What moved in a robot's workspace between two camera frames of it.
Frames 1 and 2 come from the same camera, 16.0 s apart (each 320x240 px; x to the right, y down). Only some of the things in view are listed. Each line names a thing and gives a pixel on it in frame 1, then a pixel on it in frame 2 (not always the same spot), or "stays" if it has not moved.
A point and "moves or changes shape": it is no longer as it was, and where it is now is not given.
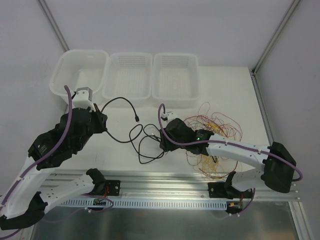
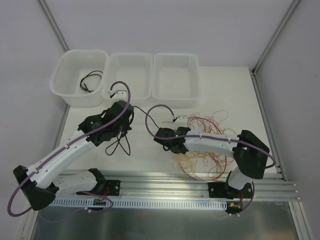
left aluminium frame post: x=53 y=24 stays
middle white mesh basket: x=129 y=75 stays
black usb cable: x=136 y=118 → x=89 y=74
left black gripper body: x=99 y=119 → x=124 y=116
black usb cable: x=147 y=142 → x=119 y=140
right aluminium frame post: x=258 y=97 stays
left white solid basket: x=79 y=68 stays
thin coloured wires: x=217 y=168 moves or changes shape
